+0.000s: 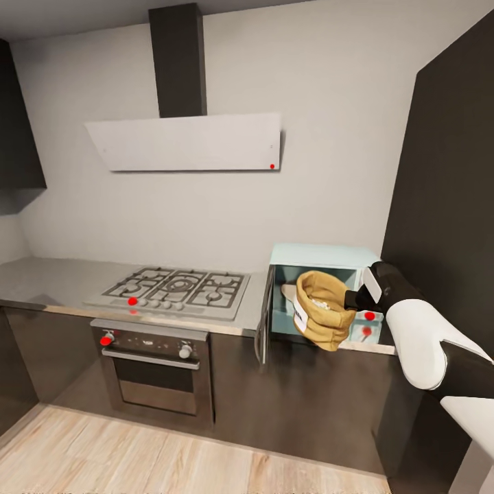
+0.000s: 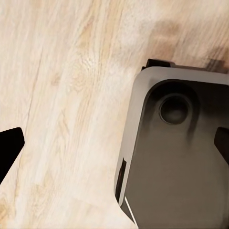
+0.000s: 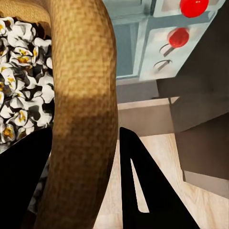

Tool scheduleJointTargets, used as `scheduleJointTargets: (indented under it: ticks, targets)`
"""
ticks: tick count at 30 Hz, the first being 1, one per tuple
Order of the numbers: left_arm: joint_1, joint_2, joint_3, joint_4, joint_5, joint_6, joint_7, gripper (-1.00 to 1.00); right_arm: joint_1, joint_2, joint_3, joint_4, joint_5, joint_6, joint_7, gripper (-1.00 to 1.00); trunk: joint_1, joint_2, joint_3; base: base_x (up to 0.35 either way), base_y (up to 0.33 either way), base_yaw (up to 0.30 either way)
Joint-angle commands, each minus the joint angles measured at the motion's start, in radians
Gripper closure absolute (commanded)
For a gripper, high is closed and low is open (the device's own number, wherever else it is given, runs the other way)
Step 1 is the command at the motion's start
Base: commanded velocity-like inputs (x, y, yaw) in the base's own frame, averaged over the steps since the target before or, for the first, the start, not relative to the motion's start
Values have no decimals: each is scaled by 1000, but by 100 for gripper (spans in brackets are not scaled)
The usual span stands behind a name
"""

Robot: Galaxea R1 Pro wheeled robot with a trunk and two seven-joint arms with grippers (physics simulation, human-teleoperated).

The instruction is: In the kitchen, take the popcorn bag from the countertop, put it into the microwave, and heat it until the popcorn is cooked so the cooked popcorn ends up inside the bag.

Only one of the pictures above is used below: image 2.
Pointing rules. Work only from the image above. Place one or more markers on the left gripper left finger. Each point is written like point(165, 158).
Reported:
point(11, 143)

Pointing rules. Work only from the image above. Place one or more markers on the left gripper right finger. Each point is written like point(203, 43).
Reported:
point(221, 141)

